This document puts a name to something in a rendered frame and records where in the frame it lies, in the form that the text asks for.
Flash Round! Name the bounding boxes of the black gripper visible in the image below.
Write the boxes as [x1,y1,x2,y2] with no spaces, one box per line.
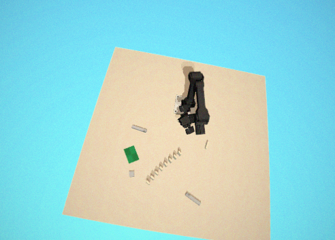
[179,104,195,135]

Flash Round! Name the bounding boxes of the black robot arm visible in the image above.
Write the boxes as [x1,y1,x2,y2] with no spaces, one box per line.
[178,71,210,135]

